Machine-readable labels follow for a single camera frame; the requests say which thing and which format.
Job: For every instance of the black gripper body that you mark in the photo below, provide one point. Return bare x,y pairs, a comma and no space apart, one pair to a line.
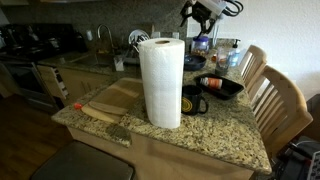
203,13

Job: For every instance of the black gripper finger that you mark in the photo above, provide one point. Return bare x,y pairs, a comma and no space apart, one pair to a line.
186,13
205,28

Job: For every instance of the white and orange bottle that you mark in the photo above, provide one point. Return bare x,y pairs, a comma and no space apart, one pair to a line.
211,82

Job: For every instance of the black rectangular tray bowl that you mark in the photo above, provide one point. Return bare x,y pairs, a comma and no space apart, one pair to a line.
230,91

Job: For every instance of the black mug yellow logo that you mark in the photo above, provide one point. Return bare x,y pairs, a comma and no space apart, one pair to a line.
193,101

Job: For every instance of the clear jar blue lid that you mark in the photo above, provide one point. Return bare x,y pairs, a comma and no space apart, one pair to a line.
200,45

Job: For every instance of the dark blue round bowl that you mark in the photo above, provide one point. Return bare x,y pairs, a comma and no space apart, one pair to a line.
195,62

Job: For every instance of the soap pump bottle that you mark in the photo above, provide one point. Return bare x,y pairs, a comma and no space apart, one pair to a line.
235,55

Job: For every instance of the orange packet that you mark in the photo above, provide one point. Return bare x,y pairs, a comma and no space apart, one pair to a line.
214,58

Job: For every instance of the white plate in rack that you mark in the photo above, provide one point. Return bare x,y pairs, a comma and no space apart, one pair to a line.
138,36

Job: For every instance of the small wooden slat chair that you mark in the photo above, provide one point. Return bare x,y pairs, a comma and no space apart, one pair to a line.
255,63

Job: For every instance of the white paper towel roll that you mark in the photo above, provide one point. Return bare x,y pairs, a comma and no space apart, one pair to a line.
163,83

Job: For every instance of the curved metal kitchen faucet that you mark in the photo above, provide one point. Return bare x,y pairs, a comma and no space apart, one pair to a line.
109,33

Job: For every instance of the light wooden cutting board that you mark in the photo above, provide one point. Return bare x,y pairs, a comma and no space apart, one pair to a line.
128,83

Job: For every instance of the large wooden slat chair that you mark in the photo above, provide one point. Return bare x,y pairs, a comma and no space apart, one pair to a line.
286,100

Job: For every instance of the dark wooden paddle board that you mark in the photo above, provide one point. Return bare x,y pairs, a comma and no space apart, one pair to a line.
113,101

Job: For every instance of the beige kitchen island base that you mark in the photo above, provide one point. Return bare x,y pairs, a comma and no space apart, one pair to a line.
160,160

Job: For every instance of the small orange object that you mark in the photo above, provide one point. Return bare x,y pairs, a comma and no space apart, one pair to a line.
77,106

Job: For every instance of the wooden cabinet drawer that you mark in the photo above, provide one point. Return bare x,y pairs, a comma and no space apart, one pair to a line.
53,81

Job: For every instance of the black kitchen stove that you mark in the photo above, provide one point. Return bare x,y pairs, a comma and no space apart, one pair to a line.
36,40

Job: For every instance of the black electronic equipment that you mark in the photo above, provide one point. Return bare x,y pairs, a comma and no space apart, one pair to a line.
296,163

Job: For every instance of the white wall outlet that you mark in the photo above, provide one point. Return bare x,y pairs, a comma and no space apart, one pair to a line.
89,35

